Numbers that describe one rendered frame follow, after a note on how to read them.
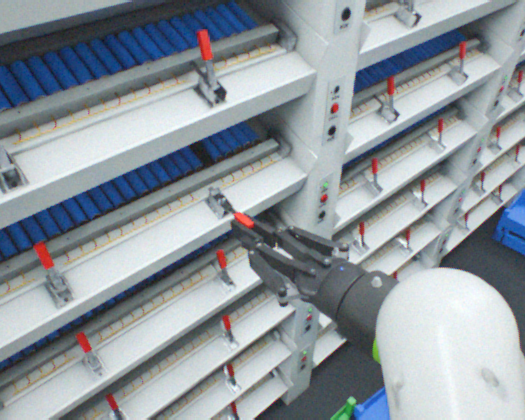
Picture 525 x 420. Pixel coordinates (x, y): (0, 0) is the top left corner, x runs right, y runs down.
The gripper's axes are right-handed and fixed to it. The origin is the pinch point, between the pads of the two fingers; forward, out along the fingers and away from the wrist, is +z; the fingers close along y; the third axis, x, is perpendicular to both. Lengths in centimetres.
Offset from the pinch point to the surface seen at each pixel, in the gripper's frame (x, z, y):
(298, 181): -0.8, 6.3, 15.7
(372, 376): -91, 10, 46
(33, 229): 7.5, 15.7, -25.6
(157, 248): 0.4, 7.5, -12.2
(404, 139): -14, 16, 61
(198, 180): 5.4, 11.4, -1.0
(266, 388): -76, 23, 12
